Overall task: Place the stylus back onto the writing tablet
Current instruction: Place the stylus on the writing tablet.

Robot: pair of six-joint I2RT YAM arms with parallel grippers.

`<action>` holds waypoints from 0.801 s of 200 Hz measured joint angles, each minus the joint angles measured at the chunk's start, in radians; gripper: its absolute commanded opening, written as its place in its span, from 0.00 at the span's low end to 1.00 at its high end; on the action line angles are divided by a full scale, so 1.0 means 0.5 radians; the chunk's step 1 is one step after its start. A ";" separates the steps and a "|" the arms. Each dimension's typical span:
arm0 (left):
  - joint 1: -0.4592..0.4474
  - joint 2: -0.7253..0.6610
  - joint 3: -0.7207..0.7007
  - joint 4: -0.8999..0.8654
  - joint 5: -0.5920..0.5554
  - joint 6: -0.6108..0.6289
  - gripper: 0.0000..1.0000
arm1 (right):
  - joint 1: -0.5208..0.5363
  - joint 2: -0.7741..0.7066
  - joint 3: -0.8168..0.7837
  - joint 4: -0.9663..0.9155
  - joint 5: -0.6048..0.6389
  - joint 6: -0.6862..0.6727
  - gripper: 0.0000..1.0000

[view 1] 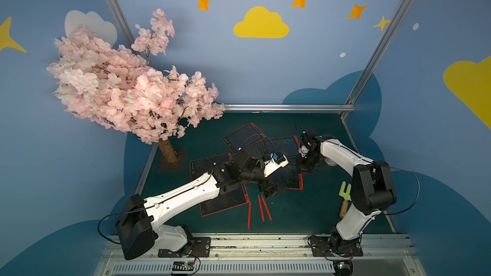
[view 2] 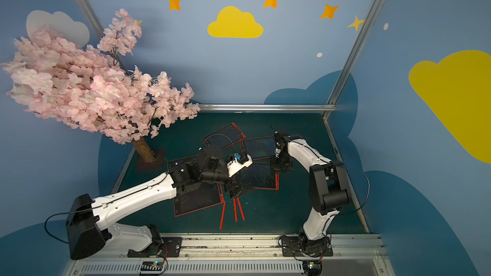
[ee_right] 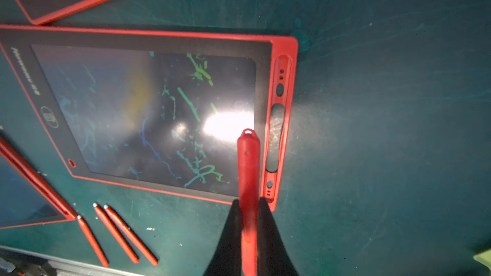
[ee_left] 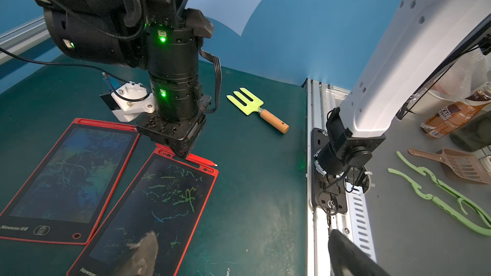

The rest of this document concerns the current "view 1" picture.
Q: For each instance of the small circuit board left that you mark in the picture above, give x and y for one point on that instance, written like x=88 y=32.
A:
x=182 y=268

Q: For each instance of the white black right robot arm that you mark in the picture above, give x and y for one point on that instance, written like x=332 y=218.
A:
x=372 y=188

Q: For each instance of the green rake wooden handle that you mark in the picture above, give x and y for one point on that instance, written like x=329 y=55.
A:
x=344 y=193

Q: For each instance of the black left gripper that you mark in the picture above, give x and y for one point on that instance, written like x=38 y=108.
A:
x=266 y=184

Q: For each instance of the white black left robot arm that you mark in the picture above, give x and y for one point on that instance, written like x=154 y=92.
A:
x=142 y=222

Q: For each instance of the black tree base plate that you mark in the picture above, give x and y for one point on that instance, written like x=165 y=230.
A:
x=179 y=165

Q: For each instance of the red tablet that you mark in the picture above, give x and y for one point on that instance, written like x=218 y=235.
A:
x=289 y=146
x=247 y=135
x=227 y=201
x=288 y=177
x=203 y=165

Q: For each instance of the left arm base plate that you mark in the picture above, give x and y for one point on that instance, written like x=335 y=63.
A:
x=197 y=247

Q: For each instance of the small circuit board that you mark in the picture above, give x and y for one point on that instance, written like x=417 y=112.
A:
x=342 y=268
x=182 y=268

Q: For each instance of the small circuit board right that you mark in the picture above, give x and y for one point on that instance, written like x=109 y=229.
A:
x=342 y=268

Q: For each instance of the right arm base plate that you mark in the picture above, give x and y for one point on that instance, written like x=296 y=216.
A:
x=320 y=246

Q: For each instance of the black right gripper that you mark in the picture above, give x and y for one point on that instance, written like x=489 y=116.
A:
x=307 y=160

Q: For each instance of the silver tin can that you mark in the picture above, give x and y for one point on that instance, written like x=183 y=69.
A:
x=330 y=162

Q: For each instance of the pink cherry blossom tree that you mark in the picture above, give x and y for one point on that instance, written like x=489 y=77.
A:
x=118 y=89

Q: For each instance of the red stylus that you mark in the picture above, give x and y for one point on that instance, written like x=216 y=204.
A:
x=266 y=209
x=249 y=215
x=261 y=208

